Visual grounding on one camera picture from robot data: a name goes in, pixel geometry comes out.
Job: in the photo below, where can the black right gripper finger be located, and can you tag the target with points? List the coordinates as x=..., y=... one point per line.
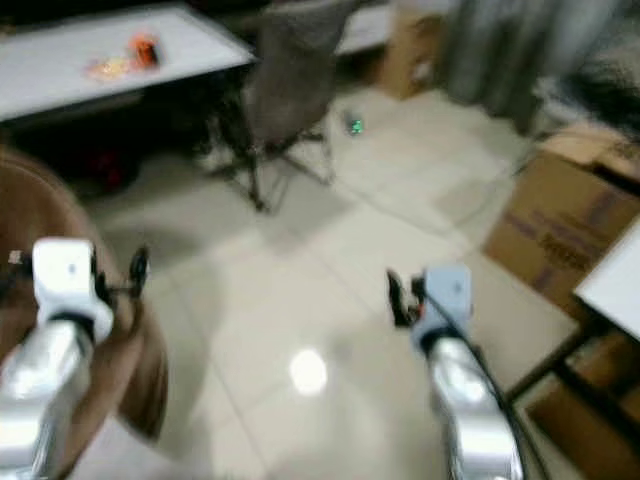
x=396, y=296

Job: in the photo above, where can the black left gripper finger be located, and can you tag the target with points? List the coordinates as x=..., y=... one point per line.
x=138, y=270
x=20, y=260

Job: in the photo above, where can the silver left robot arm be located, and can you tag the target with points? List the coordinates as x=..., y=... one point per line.
x=40, y=400

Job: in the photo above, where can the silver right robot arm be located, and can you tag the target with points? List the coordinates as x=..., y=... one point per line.
x=470, y=420

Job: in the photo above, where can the round brown plush sofa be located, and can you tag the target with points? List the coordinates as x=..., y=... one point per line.
x=40, y=210

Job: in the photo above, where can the small green floor object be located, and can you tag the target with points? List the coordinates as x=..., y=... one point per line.
x=354, y=125

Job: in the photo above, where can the dark red object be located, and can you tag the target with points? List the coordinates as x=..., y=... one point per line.
x=105, y=167

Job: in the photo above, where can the purple printed cardboard box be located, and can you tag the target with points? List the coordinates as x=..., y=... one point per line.
x=560, y=220

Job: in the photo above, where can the orange yellow snack packet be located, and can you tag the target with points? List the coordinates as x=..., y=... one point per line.
x=110, y=68

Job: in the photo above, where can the low brown cardboard box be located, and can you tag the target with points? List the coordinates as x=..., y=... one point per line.
x=590, y=425

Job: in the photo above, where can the small orange container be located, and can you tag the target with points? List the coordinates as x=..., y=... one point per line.
x=145, y=50

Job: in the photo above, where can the grey fabric folding chair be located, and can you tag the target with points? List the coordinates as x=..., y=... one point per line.
x=295, y=70

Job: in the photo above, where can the plain brown cardboard box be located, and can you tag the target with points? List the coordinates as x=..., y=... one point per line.
x=410, y=45

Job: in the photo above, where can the grey curtain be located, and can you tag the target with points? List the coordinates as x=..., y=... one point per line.
x=500, y=50

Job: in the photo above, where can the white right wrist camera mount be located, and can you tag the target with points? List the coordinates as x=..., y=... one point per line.
x=445, y=295

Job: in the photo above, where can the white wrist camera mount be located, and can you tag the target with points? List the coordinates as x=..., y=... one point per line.
x=65, y=275
x=445, y=295

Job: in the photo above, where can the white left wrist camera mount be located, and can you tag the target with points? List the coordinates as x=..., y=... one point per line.
x=65, y=275

